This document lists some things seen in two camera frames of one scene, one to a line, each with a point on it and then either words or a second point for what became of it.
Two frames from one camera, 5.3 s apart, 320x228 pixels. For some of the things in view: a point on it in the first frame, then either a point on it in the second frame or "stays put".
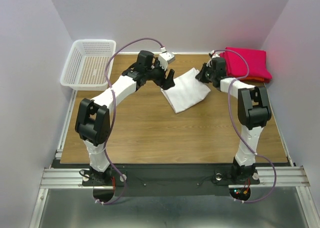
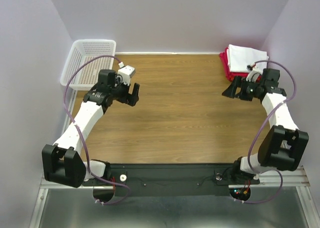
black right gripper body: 207,74 -> 248,89
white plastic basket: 85,68 stays put
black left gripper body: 156,74 -> 120,93
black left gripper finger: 170,81 -> 134,97
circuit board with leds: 240,193 stays put
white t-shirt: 188,90 -> 239,57
